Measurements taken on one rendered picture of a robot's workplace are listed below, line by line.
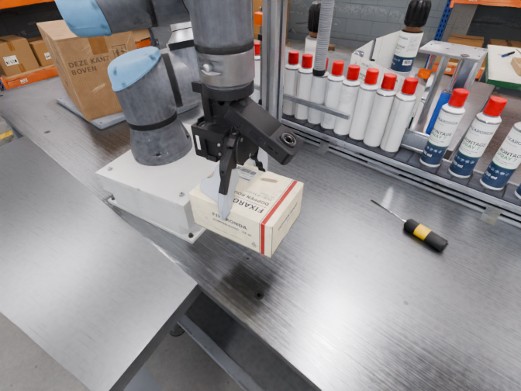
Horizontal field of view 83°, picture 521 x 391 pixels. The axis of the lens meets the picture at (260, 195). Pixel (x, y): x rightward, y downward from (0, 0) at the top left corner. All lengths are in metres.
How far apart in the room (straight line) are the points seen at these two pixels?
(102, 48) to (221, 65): 0.86
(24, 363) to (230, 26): 1.60
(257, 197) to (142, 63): 0.36
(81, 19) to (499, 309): 0.82
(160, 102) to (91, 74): 0.55
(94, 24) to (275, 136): 0.27
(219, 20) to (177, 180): 0.40
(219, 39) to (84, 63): 0.87
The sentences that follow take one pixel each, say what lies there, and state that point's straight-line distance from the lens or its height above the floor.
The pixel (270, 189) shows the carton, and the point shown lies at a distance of 0.51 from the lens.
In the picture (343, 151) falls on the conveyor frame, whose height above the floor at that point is 0.85.
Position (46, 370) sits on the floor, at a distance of 1.68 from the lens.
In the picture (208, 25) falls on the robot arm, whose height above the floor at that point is 1.28.
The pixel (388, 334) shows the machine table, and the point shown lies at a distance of 0.62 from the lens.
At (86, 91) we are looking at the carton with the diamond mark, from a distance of 1.24.
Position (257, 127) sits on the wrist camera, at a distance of 0.41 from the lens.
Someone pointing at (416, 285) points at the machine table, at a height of 0.83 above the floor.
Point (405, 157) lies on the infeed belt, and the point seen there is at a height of 0.88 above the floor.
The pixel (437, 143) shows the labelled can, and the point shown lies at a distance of 0.90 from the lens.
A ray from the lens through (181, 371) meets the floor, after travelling 1.46.
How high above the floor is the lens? 1.35
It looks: 41 degrees down
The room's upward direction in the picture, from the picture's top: straight up
